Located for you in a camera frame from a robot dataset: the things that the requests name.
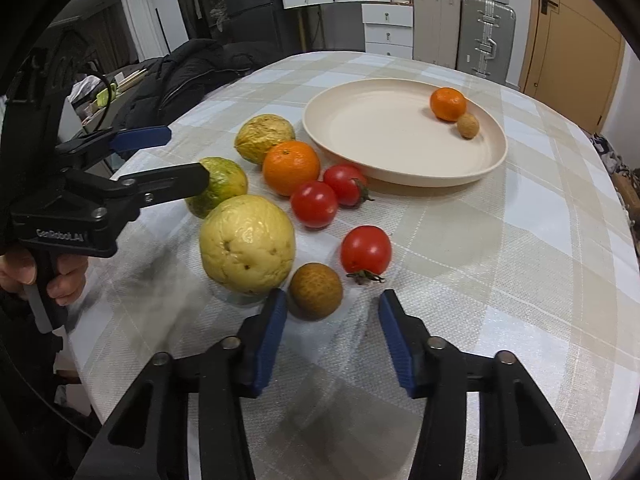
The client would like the wooden door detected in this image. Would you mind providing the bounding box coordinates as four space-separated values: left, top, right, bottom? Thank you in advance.
517 0 626 133

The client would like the wrinkled yellow passion fruit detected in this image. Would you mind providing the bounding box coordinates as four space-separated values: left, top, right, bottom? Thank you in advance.
234 114 297 165

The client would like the red tomato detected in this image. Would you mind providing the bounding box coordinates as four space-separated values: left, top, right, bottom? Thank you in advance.
340 225 393 285
291 180 339 229
323 163 375 208

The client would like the small orange mandarin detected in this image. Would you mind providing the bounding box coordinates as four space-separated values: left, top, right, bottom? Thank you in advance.
430 87 467 122

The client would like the beige suitcase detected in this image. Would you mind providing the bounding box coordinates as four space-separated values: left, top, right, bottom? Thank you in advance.
413 0 462 68

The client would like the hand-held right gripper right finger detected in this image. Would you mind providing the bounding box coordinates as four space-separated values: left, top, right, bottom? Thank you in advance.
378 289 593 480

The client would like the large orange mandarin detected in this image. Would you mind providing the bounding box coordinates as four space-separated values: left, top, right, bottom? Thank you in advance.
262 140 321 197

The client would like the large brown longan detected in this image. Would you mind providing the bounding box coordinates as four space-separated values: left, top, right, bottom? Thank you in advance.
289 263 344 320

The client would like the beige round plate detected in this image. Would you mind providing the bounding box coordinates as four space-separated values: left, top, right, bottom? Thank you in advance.
302 78 508 188

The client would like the silver suitcase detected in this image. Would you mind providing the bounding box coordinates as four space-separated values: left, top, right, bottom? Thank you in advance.
456 0 517 78

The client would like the pale yellow passion fruit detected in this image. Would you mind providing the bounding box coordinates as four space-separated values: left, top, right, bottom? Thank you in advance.
199 195 297 296

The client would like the brown curtain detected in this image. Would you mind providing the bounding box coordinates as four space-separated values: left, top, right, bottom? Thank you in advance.
50 10 132 76

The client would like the grey refrigerator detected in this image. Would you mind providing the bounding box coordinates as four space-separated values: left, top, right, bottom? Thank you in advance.
227 0 303 58

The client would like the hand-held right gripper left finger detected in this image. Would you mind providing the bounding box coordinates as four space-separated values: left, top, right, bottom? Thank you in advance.
94 288 288 480

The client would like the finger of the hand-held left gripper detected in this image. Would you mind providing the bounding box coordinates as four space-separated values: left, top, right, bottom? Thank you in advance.
55 126 172 170
65 161 211 212

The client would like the person's left hand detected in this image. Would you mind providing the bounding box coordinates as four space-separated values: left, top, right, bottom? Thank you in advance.
0 249 90 306

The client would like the green yellow passion fruit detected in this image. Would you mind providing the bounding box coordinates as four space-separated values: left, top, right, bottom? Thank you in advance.
185 157 249 219

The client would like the black padded jacket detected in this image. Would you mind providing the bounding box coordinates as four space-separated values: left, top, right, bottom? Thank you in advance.
117 38 261 126

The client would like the white drawer chest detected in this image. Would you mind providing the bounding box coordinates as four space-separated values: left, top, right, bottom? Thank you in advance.
361 2 415 60

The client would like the black cable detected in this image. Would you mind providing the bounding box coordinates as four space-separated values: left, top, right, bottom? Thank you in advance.
80 74 112 133

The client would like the wooden shoe rack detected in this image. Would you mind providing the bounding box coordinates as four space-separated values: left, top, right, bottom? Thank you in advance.
590 132 640 261

